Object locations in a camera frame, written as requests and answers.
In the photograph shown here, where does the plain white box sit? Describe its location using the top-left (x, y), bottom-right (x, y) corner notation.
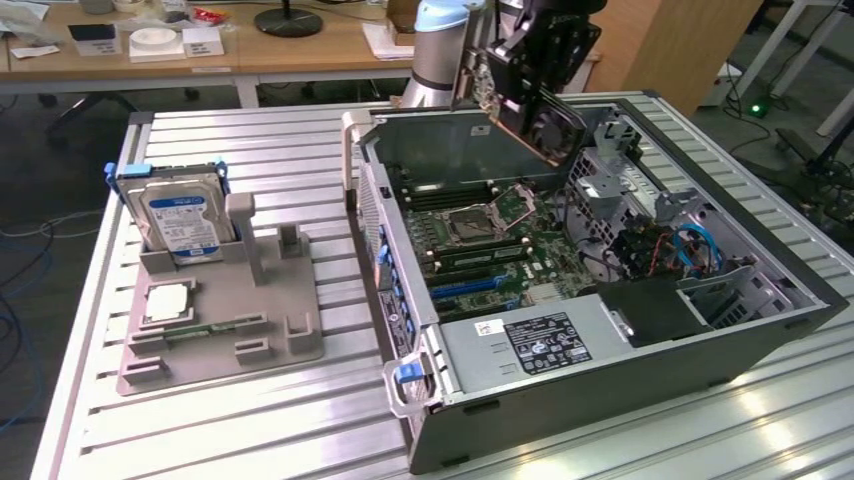
top-left (180, 27), bottom-right (226, 59)

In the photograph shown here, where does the wooden cabinet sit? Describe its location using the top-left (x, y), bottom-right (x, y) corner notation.
top-left (586, 0), bottom-right (766, 116)

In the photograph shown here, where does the open black PC case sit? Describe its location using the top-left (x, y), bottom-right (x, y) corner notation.
top-left (340, 97), bottom-right (850, 476)

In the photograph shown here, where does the grey parts rack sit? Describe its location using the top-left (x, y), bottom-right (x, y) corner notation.
top-left (116, 191), bottom-right (327, 398)

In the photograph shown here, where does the green motherboard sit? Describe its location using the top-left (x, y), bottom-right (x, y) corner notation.
top-left (392, 174), bottom-right (602, 324)

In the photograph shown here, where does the blue expansion slot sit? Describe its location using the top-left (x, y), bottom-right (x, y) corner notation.
top-left (428, 277), bottom-right (517, 302)

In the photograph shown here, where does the graphics card with black fan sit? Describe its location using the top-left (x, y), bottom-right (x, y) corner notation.
top-left (450, 5), bottom-right (590, 170)

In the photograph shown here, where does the white paper stack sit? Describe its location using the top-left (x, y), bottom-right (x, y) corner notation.
top-left (362, 22), bottom-right (419, 62)

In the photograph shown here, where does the black plastic shroud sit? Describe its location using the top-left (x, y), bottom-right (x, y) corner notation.
top-left (598, 277), bottom-right (710, 349)

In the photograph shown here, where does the hard disk with blue caddy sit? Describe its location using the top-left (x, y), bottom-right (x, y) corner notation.
top-left (102, 158), bottom-right (232, 265)

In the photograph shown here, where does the white paper label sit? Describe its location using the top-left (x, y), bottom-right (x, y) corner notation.
top-left (8, 43), bottom-right (63, 59)

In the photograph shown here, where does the black expansion slot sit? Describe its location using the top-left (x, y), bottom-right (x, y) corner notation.
top-left (426, 267), bottom-right (510, 287)

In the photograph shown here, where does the metal socket cover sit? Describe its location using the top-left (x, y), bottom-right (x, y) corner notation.
top-left (490, 183), bottom-right (539, 226)

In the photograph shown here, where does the blue wire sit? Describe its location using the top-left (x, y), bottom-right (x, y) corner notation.
top-left (673, 225), bottom-right (726, 274)

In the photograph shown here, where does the silver chipset heatsink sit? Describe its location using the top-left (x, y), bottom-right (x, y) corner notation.
top-left (526, 285), bottom-right (570, 307)

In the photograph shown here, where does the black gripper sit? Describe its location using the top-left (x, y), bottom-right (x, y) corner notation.
top-left (484, 0), bottom-right (610, 101)

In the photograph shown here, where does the white box with black lid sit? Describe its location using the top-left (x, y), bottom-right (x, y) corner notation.
top-left (65, 23), bottom-right (126, 58)

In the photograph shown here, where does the brown cardboard box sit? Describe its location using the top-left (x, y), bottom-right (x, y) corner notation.
top-left (386, 0), bottom-right (419, 34)

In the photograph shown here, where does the grey power supply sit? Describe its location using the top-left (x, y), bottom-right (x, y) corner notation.
top-left (426, 294), bottom-right (635, 396)

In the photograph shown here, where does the CPU socket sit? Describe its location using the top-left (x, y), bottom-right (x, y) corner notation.
top-left (444, 204), bottom-right (499, 242)

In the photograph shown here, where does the green RAM stick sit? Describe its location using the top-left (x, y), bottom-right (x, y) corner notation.
top-left (432, 244), bottom-right (529, 269)
top-left (163, 322), bottom-right (240, 342)

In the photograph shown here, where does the wooden desk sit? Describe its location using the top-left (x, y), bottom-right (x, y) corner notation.
top-left (0, 0), bottom-right (602, 96)

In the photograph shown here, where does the black RAM slot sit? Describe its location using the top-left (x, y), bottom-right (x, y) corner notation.
top-left (399, 180), bottom-right (496, 198)
top-left (404, 192), bottom-right (499, 211)

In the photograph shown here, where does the black lamp base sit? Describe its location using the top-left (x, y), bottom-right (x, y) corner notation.
top-left (254, 0), bottom-right (326, 38)

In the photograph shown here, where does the grey disk bay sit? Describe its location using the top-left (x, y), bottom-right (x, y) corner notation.
top-left (677, 264), bottom-right (795, 329)

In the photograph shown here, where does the metal drive cage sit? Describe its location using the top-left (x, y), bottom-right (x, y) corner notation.
top-left (563, 144), bottom-right (673, 236)

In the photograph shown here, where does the silver CPU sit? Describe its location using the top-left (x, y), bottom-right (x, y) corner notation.
top-left (144, 287), bottom-right (191, 324)

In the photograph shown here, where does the red wire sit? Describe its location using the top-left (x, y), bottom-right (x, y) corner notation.
top-left (650, 233), bottom-right (670, 276)

